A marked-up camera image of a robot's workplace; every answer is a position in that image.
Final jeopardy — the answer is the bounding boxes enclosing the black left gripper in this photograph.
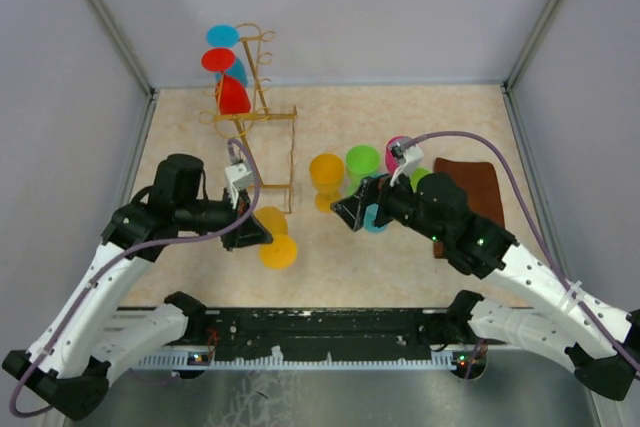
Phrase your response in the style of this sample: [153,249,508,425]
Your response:
[175,184,273,251]

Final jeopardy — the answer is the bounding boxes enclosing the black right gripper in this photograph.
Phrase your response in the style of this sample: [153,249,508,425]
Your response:
[331,162,447,244]

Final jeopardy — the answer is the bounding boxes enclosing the teal wine glass front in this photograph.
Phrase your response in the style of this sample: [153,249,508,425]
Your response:
[362,173,388,233]

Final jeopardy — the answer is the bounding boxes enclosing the teal wine glass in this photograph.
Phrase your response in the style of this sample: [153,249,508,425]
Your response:
[362,173,388,233]
[206,24,248,87]

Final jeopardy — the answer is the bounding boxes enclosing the orange wine glass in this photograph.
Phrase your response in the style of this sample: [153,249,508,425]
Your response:
[255,207,298,270]
[309,153,345,213]

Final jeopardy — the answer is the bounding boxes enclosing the green wine glass front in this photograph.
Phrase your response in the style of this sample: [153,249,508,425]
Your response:
[345,144,381,194]

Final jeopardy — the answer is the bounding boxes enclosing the green wine glass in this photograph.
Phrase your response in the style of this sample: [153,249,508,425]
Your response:
[409,167,431,190]
[345,144,381,194]

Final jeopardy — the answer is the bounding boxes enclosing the orange wine glass front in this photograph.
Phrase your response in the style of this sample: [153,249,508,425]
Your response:
[309,153,345,213]

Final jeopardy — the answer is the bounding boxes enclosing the pink wine glass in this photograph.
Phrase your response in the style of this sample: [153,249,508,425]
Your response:
[385,136,424,176]

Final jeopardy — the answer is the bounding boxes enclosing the gold wire glass rack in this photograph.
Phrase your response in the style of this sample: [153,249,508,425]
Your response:
[199,23,297,214]

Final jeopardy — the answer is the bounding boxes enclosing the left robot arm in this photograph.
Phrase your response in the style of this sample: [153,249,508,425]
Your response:
[2,154,273,421]

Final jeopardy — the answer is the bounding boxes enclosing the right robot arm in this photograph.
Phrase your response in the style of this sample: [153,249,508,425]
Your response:
[331,173,639,401]

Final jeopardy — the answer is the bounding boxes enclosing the red wine glass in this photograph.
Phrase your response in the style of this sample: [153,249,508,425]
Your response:
[201,47,251,115]

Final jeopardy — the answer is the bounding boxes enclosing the teal wine glass rear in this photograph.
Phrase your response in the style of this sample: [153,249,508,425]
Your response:
[206,24,248,87]

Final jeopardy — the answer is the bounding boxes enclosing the brown cloth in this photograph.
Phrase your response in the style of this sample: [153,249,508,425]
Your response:
[434,157,505,227]

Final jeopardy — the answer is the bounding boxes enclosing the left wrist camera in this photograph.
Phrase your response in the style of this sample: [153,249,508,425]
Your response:
[224,161,254,208]

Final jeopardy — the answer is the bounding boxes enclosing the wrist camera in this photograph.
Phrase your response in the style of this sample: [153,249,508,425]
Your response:
[390,138,420,186]
[224,161,254,208]

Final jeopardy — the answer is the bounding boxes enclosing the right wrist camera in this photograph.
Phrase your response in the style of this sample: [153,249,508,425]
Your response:
[390,138,420,186]

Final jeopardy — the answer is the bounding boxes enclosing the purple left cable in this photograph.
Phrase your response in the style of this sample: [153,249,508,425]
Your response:
[8,139,261,419]

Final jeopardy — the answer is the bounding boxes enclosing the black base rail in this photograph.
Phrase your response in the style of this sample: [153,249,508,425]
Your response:
[169,308,476,362]

